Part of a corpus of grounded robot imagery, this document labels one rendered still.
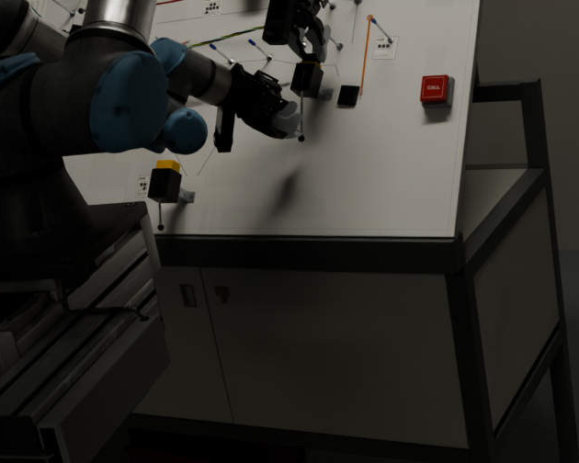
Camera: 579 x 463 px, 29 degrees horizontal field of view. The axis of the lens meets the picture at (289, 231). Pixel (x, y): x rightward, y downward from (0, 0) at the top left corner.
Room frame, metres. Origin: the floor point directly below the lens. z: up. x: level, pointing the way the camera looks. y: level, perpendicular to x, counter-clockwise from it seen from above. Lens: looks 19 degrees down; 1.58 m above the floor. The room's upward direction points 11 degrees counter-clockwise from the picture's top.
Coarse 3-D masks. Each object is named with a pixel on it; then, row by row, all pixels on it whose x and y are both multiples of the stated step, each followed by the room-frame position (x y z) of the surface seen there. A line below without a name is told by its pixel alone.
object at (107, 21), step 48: (96, 0) 1.42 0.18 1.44; (144, 0) 1.43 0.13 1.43; (96, 48) 1.34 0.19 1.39; (144, 48) 1.36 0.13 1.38; (48, 96) 1.31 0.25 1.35; (96, 96) 1.29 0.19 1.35; (144, 96) 1.32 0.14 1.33; (48, 144) 1.32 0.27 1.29; (96, 144) 1.30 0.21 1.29; (144, 144) 1.32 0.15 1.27
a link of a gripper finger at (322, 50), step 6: (312, 30) 2.10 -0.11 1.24; (324, 30) 2.14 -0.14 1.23; (330, 30) 2.16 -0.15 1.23; (306, 36) 2.12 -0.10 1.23; (312, 36) 2.11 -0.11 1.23; (324, 36) 2.14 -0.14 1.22; (312, 42) 2.12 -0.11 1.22; (318, 42) 2.11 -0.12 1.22; (312, 48) 2.13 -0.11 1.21; (318, 48) 2.12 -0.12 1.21; (324, 48) 2.12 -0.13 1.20; (318, 54) 2.13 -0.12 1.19; (324, 54) 2.13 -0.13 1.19; (318, 60) 2.14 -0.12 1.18; (324, 60) 2.14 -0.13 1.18
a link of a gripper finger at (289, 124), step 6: (294, 114) 2.05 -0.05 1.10; (300, 114) 2.05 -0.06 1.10; (270, 120) 2.04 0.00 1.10; (276, 120) 2.04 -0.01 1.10; (282, 120) 2.04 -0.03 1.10; (288, 120) 2.05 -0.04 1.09; (294, 120) 2.05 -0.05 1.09; (300, 120) 2.06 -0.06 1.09; (276, 126) 2.04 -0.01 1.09; (282, 126) 2.05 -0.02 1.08; (288, 126) 2.05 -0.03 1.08; (294, 126) 2.06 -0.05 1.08; (288, 132) 2.05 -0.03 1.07; (294, 132) 2.07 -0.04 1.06; (300, 132) 2.09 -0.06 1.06; (288, 138) 2.06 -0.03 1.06
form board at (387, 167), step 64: (64, 0) 2.71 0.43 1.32; (192, 0) 2.49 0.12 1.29; (256, 0) 2.40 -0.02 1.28; (384, 0) 2.23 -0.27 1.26; (448, 0) 2.15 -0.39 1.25; (256, 64) 2.31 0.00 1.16; (320, 64) 2.22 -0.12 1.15; (384, 64) 2.14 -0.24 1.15; (448, 64) 2.07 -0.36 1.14; (320, 128) 2.14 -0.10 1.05; (384, 128) 2.07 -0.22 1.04; (448, 128) 2.00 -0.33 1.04; (128, 192) 2.30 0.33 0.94; (256, 192) 2.13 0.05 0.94; (320, 192) 2.06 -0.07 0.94; (384, 192) 1.99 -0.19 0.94; (448, 192) 1.92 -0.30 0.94
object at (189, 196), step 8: (160, 168) 2.17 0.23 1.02; (168, 168) 2.16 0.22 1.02; (152, 176) 2.17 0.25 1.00; (160, 176) 2.16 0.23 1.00; (168, 176) 2.15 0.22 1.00; (176, 176) 2.17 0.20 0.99; (152, 184) 2.16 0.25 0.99; (160, 184) 2.15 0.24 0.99; (168, 184) 2.14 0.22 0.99; (176, 184) 2.16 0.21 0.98; (152, 192) 2.14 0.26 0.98; (160, 192) 2.13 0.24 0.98; (168, 192) 2.13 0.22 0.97; (176, 192) 2.16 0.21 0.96; (184, 192) 2.20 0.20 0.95; (192, 192) 2.21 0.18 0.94; (160, 200) 2.14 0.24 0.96; (168, 200) 2.14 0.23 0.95; (176, 200) 2.15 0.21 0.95; (184, 200) 2.20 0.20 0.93; (192, 200) 2.20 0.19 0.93; (160, 208) 2.14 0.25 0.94; (160, 216) 2.13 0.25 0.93; (160, 224) 2.13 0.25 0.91
